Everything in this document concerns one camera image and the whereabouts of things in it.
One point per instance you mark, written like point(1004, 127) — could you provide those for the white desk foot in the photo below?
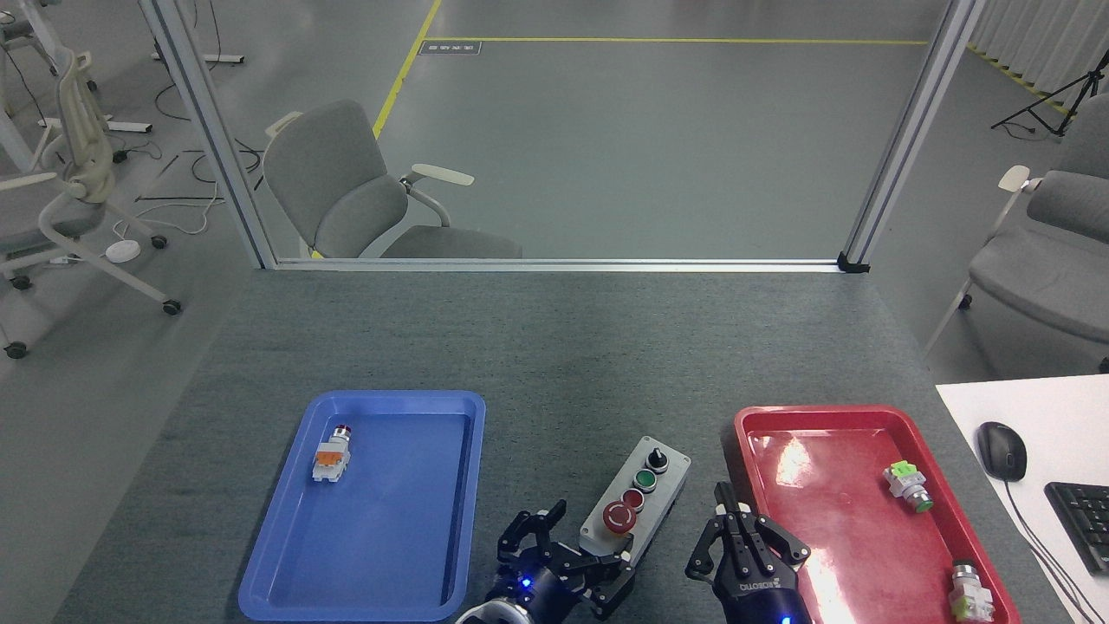
point(204, 59)
point(104, 126)

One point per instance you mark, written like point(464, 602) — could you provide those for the grey office chair white armrests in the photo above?
point(346, 191)

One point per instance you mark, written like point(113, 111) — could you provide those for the white round floor device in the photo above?
point(123, 251)

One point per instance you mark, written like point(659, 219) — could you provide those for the blue plastic tray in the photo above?
point(390, 520)

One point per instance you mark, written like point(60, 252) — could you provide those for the green push button green block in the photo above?
point(907, 485)

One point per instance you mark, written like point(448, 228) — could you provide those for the black computer mouse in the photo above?
point(1001, 451)

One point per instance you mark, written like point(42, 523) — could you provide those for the black corner bracket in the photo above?
point(852, 263)

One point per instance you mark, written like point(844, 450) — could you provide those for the silver aluminium rail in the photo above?
point(554, 264)

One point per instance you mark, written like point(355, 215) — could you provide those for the black tripod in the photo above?
point(1061, 95)

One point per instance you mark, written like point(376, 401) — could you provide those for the silver aluminium post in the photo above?
point(212, 139)
point(910, 139)

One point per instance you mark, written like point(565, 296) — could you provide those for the grey control box with buttons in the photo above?
point(645, 494)

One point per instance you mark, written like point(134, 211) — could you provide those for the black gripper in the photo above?
point(758, 594)
point(541, 589)

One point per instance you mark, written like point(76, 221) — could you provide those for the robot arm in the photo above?
point(489, 614)

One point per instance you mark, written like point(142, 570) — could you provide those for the white curtain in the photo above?
point(1040, 39)

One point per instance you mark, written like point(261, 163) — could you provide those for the white side desk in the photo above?
point(1057, 407)

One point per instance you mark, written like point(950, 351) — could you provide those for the red push button orange block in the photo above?
point(331, 458)

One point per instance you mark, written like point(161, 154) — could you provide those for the silver push button pale block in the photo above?
point(969, 594)

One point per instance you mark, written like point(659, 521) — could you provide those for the red plastic tray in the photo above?
point(866, 451)

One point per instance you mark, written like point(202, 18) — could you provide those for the grey floor label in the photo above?
point(450, 48)

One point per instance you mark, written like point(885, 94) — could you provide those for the white mesh office chair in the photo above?
point(78, 139)

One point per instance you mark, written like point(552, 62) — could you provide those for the black keyboard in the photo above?
point(1083, 524)

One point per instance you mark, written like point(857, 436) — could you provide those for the grey upholstered armchair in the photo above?
point(1048, 277)

